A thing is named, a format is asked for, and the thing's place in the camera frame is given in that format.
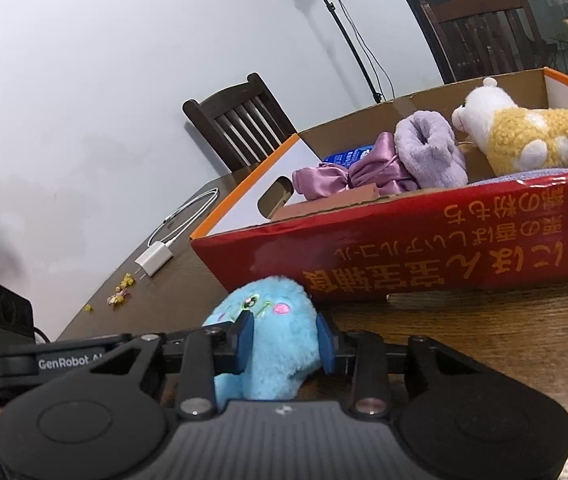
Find red and orange cardboard box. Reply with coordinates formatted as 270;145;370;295
189;66;568;304

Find white and yellow plush sheep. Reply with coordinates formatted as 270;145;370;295
451;77;568;177

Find scattered yellow petal crumbs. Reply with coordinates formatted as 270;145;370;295
83;273;136;312

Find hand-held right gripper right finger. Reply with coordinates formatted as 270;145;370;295
316;312;510;418

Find fuzzy lavender slipper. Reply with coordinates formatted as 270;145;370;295
393;111;469;191

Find blue tissue pack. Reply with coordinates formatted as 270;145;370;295
321;145;379;166

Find white charging cable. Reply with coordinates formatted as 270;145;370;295
147;187;220;256

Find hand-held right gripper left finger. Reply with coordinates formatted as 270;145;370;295
64;311;255;421

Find purple satin cloth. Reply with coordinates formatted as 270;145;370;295
291;132;418;200

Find white charger block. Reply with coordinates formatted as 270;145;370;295
135;242;174;277

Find blue furry plush toy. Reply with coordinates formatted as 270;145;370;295
201;274;323;401

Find dark wooden slatted chair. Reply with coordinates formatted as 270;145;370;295
182;72;298;174
421;0;560;84

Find black studio light on stand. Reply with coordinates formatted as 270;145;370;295
263;0;395;104

